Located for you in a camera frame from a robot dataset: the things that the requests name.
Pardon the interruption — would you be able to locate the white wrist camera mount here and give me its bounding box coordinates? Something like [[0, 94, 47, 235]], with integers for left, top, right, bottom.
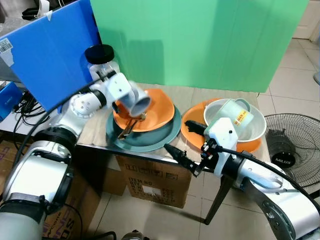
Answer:
[[102, 71, 152, 117], [204, 117, 239, 156]]

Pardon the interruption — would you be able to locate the white barcode sticker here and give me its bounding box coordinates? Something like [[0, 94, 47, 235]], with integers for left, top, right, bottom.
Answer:
[[0, 39, 14, 55]]

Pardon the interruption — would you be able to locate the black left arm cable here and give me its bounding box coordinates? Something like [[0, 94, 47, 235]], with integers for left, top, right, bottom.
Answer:
[[12, 72, 118, 166]]

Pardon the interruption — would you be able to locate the light green mug yellow label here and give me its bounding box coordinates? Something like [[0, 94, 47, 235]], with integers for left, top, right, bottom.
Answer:
[[217, 98, 254, 139]]

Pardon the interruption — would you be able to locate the cardboard box white label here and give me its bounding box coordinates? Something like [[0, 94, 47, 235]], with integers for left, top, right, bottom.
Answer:
[[116, 154, 194, 209]]

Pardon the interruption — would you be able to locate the black metal table leg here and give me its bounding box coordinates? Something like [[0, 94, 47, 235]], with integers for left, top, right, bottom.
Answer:
[[203, 175, 234, 226]]

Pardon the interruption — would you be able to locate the blue plastic board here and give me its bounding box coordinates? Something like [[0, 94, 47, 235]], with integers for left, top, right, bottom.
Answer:
[[0, 0, 102, 112]]

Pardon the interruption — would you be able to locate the cardboard box purple print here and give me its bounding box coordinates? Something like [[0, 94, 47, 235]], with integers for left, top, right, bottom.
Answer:
[[42, 145, 126, 240]]

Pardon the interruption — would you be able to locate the white tape strip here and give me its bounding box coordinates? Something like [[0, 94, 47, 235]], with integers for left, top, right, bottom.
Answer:
[[37, 0, 54, 21]]

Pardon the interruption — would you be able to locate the dark robot foot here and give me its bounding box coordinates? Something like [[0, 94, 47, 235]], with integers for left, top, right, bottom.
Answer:
[[121, 230, 151, 240]]

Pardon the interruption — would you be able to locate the orange plate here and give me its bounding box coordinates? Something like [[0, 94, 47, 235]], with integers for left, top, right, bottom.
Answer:
[[180, 100, 262, 154]]

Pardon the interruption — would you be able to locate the black cable bundle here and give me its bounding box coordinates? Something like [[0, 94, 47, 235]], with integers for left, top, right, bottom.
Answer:
[[11, 91, 47, 132]]

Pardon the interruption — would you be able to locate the white bowl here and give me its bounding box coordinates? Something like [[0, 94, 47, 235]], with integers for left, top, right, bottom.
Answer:
[[203, 98, 268, 144]]

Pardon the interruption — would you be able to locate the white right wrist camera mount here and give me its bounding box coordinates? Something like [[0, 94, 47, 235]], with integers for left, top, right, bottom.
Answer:
[[204, 117, 239, 156]]

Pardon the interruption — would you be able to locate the black floor fan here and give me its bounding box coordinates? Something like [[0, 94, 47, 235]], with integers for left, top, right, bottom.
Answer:
[[263, 113, 320, 189]]

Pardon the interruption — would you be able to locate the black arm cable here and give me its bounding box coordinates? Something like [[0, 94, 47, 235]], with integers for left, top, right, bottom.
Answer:
[[12, 72, 118, 166], [214, 145, 320, 202]]

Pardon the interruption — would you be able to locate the small blue box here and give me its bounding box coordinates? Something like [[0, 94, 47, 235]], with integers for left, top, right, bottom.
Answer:
[[0, 81, 25, 121]]

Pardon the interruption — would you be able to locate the orange bowl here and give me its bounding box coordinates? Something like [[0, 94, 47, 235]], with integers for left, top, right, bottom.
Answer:
[[112, 88, 176, 133]]

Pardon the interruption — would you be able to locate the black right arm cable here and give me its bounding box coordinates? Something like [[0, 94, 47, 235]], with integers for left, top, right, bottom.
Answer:
[[214, 145, 320, 202]]

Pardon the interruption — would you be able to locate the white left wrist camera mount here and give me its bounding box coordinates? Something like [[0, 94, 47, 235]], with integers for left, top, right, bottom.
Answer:
[[102, 71, 152, 117]]

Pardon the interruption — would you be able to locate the glass jar black lid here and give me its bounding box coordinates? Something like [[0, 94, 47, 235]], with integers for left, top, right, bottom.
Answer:
[[85, 44, 121, 83]]

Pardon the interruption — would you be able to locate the green plastic board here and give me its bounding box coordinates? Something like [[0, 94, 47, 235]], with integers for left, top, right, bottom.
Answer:
[[90, 0, 311, 94]]

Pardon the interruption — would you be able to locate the white door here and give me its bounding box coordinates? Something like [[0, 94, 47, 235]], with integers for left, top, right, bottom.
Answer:
[[292, 0, 320, 41]]

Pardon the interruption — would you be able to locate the teal plate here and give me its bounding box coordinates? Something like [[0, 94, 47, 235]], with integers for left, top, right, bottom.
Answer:
[[105, 106, 182, 153]]

